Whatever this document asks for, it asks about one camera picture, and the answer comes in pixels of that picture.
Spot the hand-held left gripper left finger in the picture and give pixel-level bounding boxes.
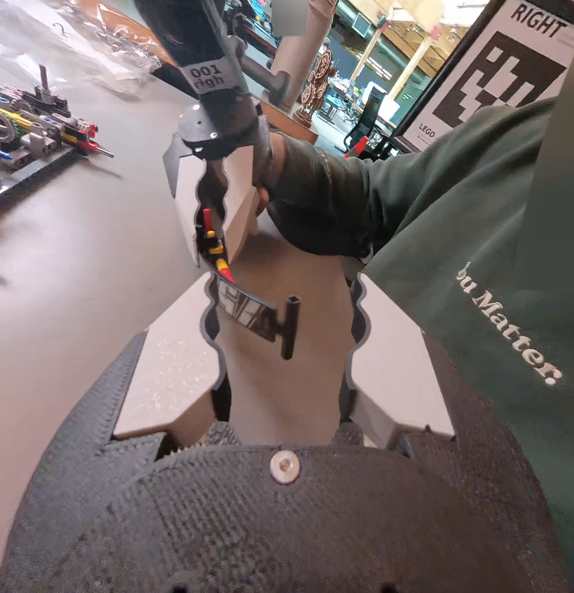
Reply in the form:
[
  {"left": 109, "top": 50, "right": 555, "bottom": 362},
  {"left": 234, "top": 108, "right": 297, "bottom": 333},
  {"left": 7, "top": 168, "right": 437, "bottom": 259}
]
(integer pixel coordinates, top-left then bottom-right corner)
[{"left": 113, "top": 272, "right": 227, "bottom": 444}]

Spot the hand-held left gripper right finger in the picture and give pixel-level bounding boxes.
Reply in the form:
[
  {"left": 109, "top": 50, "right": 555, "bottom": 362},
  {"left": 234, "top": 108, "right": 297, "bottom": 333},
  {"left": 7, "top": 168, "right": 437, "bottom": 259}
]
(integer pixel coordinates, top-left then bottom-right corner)
[{"left": 345, "top": 273, "right": 455, "bottom": 448}]

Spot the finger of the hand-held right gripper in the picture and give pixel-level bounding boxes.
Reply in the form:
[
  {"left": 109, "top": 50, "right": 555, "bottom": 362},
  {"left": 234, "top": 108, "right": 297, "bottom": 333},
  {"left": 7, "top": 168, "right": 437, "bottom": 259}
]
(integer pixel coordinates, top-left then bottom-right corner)
[
  {"left": 221, "top": 145, "right": 261, "bottom": 263},
  {"left": 175, "top": 158, "right": 209, "bottom": 268}
]

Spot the black yellow lego wing assembly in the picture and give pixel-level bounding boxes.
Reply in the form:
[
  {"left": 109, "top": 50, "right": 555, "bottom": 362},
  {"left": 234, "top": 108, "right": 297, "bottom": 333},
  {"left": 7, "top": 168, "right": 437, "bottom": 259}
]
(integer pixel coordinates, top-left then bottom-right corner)
[{"left": 194, "top": 208, "right": 302, "bottom": 362}]

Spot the lego car chassis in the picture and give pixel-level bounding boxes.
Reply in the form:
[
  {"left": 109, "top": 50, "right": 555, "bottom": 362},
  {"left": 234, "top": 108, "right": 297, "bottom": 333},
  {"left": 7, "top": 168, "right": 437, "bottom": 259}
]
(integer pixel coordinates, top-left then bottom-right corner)
[{"left": 0, "top": 65, "right": 115, "bottom": 207}]

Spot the person's right hand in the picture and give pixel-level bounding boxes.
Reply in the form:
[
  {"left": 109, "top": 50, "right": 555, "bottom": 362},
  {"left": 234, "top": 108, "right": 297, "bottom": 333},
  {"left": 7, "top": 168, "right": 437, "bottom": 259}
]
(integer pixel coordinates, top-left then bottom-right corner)
[{"left": 252, "top": 132, "right": 289, "bottom": 217}]

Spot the black dumbbell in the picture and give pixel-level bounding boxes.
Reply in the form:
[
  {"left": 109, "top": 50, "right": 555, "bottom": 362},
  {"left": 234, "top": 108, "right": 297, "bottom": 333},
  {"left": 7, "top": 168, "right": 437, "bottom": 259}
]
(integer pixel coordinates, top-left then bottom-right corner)
[{"left": 227, "top": 35, "right": 292, "bottom": 106}]

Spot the person's green sweatshirt torso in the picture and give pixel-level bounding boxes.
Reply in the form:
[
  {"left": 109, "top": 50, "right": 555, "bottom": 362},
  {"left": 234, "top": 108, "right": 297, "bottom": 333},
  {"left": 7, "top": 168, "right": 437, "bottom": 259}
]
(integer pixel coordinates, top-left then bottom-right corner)
[{"left": 361, "top": 95, "right": 574, "bottom": 580}]

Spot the wooden gear model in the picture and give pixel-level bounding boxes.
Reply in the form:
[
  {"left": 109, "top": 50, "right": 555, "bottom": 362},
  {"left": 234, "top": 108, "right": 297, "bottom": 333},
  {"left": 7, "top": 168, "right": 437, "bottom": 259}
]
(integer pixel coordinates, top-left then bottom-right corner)
[{"left": 294, "top": 39, "right": 338, "bottom": 129}]

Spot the beige rounded object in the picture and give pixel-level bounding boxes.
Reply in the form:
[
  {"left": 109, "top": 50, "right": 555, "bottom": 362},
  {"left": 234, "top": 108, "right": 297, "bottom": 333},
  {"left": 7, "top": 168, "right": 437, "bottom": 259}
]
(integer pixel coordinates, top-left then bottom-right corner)
[{"left": 271, "top": 0, "right": 339, "bottom": 111}]

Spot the black office chair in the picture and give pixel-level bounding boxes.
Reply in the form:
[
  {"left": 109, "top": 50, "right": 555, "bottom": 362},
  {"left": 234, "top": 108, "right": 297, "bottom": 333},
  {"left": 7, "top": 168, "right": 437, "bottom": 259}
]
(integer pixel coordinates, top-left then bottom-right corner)
[{"left": 344, "top": 87, "right": 386, "bottom": 150}]

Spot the crumpled clear plastic bag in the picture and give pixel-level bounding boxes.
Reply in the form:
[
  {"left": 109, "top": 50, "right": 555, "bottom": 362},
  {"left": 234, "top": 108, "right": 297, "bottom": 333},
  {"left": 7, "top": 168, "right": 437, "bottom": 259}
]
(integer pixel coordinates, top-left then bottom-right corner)
[{"left": 0, "top": 0, "right": 163, "bottom": 95}]

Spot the black white marker sign board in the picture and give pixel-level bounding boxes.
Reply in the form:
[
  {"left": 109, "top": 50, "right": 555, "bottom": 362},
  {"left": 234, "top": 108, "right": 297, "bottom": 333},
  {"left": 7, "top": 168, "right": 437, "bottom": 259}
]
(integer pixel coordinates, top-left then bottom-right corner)
[{"left": 393, "top": 0, "right": 574, "bottom": 154}]

